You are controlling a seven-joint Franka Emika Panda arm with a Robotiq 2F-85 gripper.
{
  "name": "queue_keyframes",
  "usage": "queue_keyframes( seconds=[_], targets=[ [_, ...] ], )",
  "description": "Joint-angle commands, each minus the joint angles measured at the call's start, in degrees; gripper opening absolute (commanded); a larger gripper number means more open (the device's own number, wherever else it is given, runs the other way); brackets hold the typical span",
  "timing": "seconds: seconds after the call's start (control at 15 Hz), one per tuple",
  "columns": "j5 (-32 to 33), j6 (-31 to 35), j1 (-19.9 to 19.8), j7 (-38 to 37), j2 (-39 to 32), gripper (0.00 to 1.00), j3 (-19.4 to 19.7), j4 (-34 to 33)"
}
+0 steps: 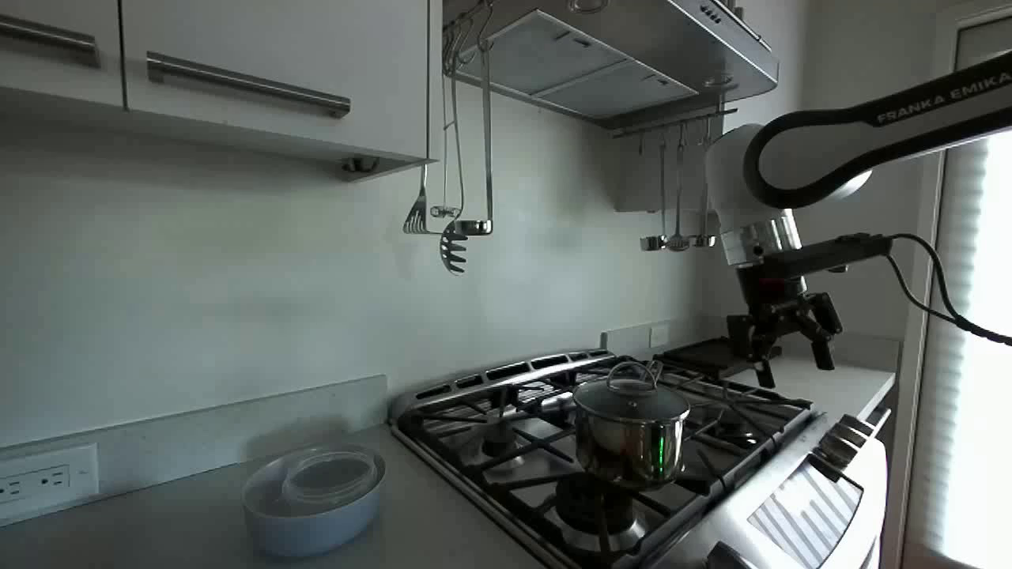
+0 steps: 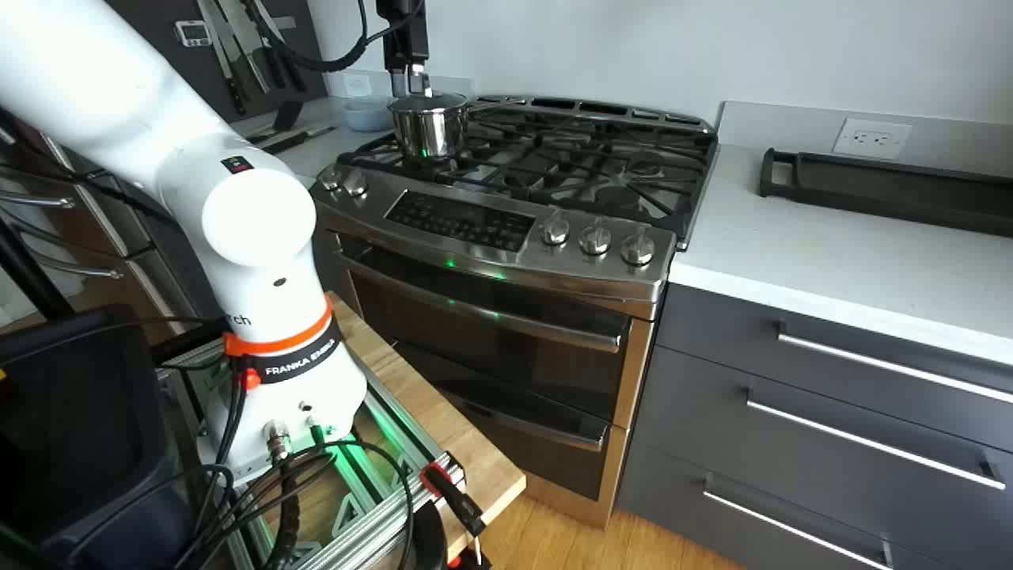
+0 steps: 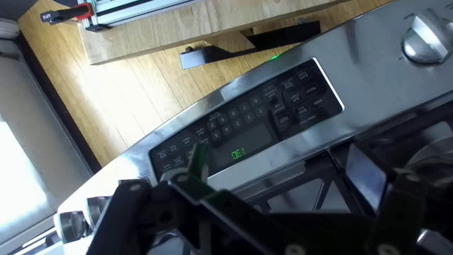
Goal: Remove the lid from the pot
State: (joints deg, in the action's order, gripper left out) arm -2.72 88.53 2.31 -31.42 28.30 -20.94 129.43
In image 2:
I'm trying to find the glass pot lid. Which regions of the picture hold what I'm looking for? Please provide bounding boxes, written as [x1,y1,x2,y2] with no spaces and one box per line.
[389,91,467,115]

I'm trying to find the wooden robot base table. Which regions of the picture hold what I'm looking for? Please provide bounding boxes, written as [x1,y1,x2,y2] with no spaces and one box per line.
[154,295,529,570]

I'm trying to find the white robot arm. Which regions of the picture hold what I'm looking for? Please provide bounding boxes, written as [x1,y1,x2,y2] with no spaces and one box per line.
[0,0,367,474]

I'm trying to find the stainless steel pot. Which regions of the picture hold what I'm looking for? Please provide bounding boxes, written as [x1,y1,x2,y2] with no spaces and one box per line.
[389,104,467,160]

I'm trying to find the stainless steel gas stove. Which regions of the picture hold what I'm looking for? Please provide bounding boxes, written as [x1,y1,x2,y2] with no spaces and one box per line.
[315,96,714,525]

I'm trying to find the light blue container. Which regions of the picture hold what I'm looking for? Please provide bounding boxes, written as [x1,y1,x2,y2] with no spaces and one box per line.
[338,99,393,133]

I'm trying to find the grey drawer cabinet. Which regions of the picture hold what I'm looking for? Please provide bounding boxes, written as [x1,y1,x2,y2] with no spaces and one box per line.
[622,286,1013,570]

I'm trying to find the black chair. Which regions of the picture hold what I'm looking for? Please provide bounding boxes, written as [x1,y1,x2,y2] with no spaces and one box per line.
[0,303,189,570]

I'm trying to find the black rectangular tray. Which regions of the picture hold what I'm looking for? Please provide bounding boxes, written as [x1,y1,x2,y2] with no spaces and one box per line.
[760,150,1013,237]

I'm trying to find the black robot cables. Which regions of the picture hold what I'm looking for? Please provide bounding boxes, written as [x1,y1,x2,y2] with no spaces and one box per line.
[168,344,420,570]

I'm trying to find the white wall outlet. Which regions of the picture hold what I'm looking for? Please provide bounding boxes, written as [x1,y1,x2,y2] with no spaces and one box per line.
[835,117,911,157]

